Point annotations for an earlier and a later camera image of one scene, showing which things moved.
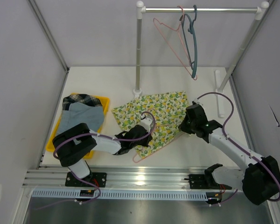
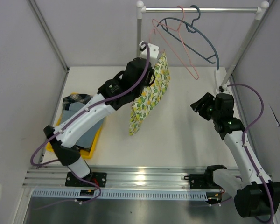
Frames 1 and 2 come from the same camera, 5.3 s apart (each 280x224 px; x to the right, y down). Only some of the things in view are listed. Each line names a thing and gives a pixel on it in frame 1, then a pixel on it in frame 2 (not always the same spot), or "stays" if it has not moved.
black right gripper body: x=188 y=125 to x=215 y=115
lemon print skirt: x=168 y=108 to x=140 y=108
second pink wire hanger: x=178 y=29 stays
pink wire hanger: x=158 y=152 to x=160 y=34
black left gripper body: x=143 y=142 to x=138 y=90
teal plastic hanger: x=195 y=58 to x=187 y=45
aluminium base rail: x=118 y=177 stays
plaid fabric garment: x=83 y=98 stays
